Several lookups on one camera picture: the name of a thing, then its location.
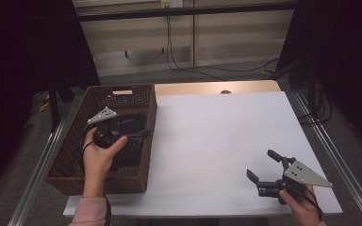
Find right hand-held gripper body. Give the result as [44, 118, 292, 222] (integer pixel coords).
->
[256, 155, 334, 205]

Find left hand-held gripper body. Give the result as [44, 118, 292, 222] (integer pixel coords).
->
[87, 106, 131, 150]

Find black cloth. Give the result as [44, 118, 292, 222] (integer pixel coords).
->
[110, 112, 149, 172]

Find brown wicker basket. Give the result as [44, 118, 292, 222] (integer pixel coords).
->
[43, 83, 158, 196]

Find person's right hand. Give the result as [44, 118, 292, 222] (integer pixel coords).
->
[278, 184, 323, 221]

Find person's left hand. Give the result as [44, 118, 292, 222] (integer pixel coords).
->
[82, 126, 129, 190]

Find black metal stand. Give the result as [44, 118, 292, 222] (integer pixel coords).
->
[48, 74, 76, 133]

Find white table board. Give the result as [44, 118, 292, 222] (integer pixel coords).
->
[63, 91, 343, 218]

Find black curtain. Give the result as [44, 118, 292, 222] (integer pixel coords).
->
[276, 0, 362, 158]
[0, 0, 101, 202]

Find black horizontal bar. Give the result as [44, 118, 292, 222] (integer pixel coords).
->
[74, 2, 297, 23]

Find black right gripper cord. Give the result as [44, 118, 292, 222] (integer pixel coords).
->
[291, 184, 324, 220]

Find black gripper cord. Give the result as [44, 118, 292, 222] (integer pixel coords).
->
[80, 124, 113, 226]
[291, 184, 324, 220]

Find black left gripper cord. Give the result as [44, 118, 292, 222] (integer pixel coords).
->
[80, 124, 113, 226]

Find aluminium rail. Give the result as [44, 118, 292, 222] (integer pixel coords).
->
[294, 89, 362, 226]
[8, 119, 68, 226]

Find yellow floor cable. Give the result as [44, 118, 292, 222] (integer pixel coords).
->
[37, 99, 52, 114]

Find black floor cables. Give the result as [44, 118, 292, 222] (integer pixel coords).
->
[297, 80, 334, 125]

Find black hanging cable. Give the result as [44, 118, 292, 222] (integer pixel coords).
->
[165, 15, 281, 80]

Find white wall socket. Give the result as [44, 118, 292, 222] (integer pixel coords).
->
[160, 0, 184, 8]

